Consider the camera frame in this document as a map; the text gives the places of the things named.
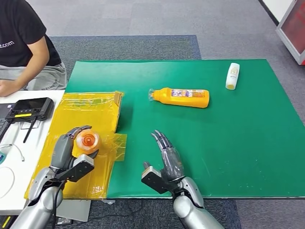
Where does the grey flat board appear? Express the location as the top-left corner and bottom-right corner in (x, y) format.
(56, 199), (91, 223)

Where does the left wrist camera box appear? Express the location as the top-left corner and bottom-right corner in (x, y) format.
(63, 154), (96, 183)

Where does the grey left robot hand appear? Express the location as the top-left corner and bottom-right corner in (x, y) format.
(49, 125), (99, 173)

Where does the thin white cable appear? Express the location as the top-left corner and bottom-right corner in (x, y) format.
(0, 144), (25, 162)
(0, 167), (16, 199)

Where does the person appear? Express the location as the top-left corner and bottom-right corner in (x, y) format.
(0, 0), (68, 98)

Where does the black remote controller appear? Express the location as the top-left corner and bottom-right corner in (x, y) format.
(5, 97), (55, 144)

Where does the yellow taped cardboard box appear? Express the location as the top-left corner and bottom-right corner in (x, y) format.
(24, 91), (127, 200)

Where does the person's left hand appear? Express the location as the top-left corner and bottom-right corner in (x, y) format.
(0, 79), (18, 98)

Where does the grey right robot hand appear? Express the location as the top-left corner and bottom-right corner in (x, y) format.
(142, 129), (185, 182)

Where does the white framed red cabinet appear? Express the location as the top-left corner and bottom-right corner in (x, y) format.
(276, 0), (305, 66)

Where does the small white bottle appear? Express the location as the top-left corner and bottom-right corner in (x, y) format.
(225, 62), (240, 91)

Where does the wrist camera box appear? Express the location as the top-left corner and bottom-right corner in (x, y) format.
(141, 166), (170, 195)
(63, 154), (96, 183)

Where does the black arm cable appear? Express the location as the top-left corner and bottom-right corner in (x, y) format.
(52, 180), (66, 229)

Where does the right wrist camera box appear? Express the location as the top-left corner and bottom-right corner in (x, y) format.
(141, 166), (170, 195)

